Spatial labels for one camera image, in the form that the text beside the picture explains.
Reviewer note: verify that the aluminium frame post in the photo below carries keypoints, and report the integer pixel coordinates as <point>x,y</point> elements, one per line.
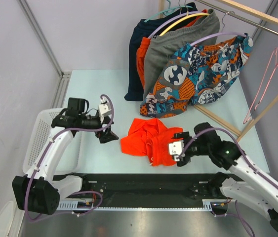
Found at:
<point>40,35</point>

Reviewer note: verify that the dark orange hanging shorts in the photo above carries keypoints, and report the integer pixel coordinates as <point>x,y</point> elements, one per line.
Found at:
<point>141,42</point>

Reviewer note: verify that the teal hanger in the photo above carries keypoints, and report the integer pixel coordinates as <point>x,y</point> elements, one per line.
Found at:
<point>165,7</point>

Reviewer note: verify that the wooden clothes rack frame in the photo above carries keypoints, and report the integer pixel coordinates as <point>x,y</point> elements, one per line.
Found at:
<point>229,127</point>

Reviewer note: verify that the bright orange shorts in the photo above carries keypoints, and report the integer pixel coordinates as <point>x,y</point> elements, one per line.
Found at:
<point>150,138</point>

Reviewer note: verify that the white slotted cable duct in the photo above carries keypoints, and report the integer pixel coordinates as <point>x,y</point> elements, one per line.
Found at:
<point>79,205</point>

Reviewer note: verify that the purple hanger front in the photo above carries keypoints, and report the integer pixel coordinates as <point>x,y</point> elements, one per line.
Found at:
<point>208,31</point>

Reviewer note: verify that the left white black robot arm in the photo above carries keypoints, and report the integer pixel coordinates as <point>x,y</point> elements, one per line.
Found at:
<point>36,191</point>

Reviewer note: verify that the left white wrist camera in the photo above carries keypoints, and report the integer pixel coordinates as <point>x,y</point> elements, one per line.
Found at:
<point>104,109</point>

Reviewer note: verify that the yellow hanger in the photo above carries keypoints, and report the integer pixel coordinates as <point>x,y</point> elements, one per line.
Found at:
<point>181,20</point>

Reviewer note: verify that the purple hanger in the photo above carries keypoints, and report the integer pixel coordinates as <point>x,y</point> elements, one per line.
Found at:
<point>173,19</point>
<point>208,31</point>

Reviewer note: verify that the grey shorts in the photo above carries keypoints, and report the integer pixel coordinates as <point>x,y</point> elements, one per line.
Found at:
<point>161,49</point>

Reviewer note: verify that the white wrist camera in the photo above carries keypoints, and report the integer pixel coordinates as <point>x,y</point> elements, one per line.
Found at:
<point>176,150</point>
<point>104,109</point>

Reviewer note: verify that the pink wire hanger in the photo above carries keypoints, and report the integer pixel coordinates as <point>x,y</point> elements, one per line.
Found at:
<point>263,86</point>

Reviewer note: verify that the purple hanger rear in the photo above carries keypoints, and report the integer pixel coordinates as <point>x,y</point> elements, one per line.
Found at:
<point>173,19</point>

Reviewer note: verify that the metal clothes rail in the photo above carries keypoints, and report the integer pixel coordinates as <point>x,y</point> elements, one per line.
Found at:
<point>253,17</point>

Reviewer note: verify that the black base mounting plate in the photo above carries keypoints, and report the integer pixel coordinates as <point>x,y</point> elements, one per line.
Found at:
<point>152,190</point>

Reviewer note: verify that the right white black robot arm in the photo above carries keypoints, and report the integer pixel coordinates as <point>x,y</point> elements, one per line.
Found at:
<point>258,191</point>

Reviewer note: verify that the navy blue shorts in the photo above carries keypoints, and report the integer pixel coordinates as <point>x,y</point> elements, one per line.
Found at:
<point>135,92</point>

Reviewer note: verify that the patterned blue orange shorts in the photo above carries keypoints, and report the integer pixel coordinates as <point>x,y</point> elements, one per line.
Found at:
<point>196,74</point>

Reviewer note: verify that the white plastic laundry basket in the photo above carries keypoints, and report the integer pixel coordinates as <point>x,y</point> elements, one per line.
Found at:
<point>69,161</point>

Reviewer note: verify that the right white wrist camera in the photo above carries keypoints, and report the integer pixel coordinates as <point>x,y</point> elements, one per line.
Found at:
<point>176,150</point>

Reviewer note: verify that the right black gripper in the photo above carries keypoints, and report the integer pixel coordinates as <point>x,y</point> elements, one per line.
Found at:
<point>186,159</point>

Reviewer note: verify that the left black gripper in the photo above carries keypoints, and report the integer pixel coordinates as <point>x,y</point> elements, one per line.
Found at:
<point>108,136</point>

